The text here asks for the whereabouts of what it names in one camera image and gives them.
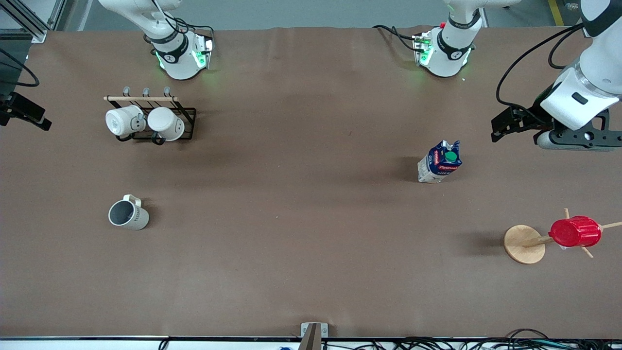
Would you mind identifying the blue Pascual milk carton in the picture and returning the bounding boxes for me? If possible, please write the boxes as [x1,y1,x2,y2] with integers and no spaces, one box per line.
[417,140,463,184]

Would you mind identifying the white mug with dark interior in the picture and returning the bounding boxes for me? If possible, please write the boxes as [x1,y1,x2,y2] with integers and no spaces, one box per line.
[108,194,150,231]

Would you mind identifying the red ribbed plastic cup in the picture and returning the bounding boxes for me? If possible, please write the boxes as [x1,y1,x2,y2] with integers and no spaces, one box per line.
[549,216,603,248]

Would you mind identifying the wooden mug tree stand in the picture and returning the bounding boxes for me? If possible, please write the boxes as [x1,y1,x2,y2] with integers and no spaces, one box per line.
[503,208,622,265]

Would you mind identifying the black clamp device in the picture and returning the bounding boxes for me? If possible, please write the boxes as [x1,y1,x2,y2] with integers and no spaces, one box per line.
[0,92,52,132]

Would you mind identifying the black arm base cable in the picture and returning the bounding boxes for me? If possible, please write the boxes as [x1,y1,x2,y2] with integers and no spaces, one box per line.
[373,24,419,52]
[146,0,215,54]

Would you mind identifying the black cable bundle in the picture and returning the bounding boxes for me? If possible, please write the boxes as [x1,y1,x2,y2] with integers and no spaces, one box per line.
[321,329,622,350]

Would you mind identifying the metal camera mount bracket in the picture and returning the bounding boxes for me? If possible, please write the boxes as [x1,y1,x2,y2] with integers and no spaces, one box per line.
[298,322,329,350]

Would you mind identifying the black wire mug rack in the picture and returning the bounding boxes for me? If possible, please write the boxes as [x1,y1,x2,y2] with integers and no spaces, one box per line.
[104,87,197,146]

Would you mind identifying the white mug with handle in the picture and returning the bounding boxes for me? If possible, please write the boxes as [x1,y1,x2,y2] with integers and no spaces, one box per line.
[147,107,186,142]
[105,105,146,138]

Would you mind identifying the black looped cable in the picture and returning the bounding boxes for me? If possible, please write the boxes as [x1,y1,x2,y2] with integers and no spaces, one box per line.
[0,48,40,88]

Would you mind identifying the aluminium frame profile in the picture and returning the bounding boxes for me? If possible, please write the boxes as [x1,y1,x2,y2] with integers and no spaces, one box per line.
[0,0,67,44]

